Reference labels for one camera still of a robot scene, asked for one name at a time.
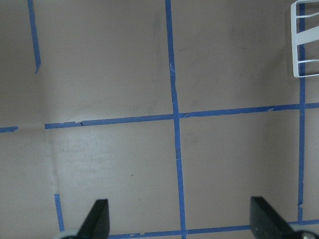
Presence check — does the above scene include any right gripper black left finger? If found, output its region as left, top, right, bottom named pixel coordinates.
left=77, top=199, right=110, bottom=239

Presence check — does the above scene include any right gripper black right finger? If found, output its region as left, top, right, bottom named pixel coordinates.
left=251, top=197, right=298, bottom=239

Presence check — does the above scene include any white wire dish rack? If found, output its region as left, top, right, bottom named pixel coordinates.
left=290, top=0, right=319, bottom=78

